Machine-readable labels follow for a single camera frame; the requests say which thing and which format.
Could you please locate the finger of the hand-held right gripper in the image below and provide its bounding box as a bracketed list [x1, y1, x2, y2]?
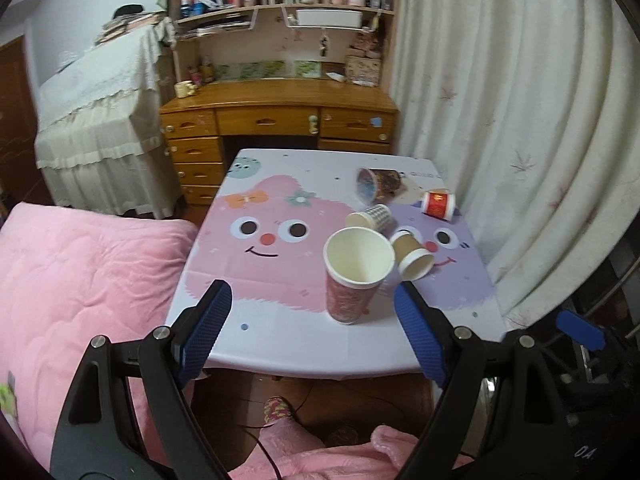
[556, 309, 621, 356]

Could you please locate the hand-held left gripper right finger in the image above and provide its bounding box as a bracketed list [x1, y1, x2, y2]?
[393, 280, 573, 480]

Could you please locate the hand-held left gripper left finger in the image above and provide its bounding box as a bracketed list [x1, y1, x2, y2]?
[50, 279, 233, 480]

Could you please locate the brown paper cup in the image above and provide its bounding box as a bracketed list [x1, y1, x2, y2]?
[390, 229, 435, 282]

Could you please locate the pink patterned paper cup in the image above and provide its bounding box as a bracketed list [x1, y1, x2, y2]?
[323, 226, 397, 325]

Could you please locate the small grey patterned paper cup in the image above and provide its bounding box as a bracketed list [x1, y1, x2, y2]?
[346, 204, 392, 233]

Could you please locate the red paper cup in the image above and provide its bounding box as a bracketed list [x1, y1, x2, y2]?
[420, 188, 458, 221]

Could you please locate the large dark patterned paper cup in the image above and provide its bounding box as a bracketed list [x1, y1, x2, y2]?
[355, 167, 403, 206]

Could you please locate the cartoon printed tablecloth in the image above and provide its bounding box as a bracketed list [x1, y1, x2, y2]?
[165, 148, 507, 380]

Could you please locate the person's patterned slipper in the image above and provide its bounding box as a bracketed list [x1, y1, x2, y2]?
[262, 396, 294, 426]

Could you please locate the pink quilt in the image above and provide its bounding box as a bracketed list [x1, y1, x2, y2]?
[0, 202, 201, 480]

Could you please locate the person's leg in pink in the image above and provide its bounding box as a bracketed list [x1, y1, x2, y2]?
[227, 417, 473, 480]

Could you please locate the wooden desk with drawers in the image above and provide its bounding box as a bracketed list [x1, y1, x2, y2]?
[159, 79, 401, 206]

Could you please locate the white lace furniture cover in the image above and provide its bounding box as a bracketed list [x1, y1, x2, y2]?
[34, 22, 182, 220]

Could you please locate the white floral curtain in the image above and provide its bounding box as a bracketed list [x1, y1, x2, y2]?
[389, 0, 632, 332]

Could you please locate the patterned tissue box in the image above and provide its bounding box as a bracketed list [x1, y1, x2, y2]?
[345, 56, 382, 84]

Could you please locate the brown wooden door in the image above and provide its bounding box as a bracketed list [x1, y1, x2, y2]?
[0, 35, 53, 207]

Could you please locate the wooden desk hutch shelf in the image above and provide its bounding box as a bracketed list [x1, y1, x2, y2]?
[170, 0, 401, 86]

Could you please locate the pile of books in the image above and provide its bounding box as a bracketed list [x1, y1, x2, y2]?
[96, 5, 169, 44]

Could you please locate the white oblong desk lamp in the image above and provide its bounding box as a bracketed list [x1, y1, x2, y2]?
[295, 8, 362, 28]

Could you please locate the black floor cable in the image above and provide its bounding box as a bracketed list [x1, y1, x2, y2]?
[240, 380, 321, 480]

